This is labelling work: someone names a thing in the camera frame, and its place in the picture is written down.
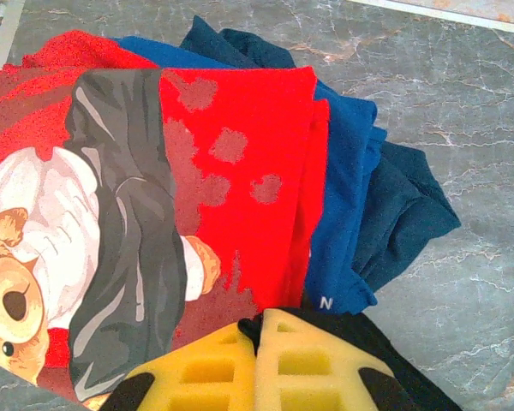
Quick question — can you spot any navy t-shirt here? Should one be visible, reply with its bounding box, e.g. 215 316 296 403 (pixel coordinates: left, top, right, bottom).
178 15 462 293

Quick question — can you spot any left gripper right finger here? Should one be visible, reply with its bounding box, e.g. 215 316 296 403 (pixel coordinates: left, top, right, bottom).
254 307 417 411

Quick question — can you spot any black t-shirt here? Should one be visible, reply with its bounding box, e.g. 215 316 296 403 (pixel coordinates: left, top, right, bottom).
237 306 464 411

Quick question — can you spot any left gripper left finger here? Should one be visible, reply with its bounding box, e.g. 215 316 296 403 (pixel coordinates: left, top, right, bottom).
110 321 259 411

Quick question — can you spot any blue lettered t-shirt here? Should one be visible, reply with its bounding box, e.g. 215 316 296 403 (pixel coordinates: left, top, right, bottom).
111 35 389 317

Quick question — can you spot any red bear print t-shirt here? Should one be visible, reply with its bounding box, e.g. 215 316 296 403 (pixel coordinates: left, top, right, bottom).
0 28 332 407

